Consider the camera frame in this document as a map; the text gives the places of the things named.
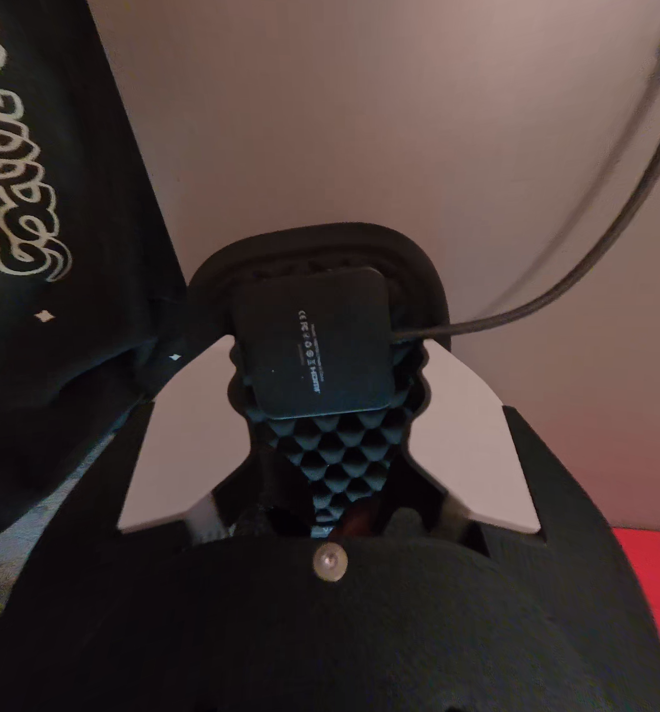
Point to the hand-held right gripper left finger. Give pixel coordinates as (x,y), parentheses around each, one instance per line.
(179,445)

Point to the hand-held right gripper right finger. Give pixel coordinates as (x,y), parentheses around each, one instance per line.
(469,445)

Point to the black square adapter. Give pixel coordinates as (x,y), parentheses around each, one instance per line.
(313,345)

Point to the person's black printed shirt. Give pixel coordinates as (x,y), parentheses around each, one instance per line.
(57,139)

